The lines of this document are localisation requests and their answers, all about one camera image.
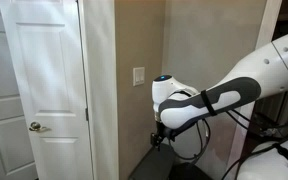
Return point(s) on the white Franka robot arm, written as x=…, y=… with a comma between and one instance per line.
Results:
x=190, y=111

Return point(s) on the white panel closet door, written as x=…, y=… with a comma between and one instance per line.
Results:
x=0, y=126

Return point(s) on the brass door knob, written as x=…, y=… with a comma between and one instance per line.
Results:
x=35, y=126

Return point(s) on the black stand platform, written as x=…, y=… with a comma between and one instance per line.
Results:
x=157, y=165

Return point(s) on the white wall corner trim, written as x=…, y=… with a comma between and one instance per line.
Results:
x=267, y=23

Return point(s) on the white door frame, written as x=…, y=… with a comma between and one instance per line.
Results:
x=100, y=90

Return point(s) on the white rocker light switch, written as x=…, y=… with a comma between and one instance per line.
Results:
x=137, y=77
x=141, y=76

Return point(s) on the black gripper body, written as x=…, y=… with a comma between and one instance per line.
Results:
x=165, y=130

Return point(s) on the white panel door with knob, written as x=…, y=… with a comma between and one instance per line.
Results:
x=47, y=76

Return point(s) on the dark door hinge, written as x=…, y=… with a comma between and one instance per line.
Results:
x=87, y=114

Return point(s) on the white double switch wall plate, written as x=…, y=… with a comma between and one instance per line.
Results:
x=138, y=76

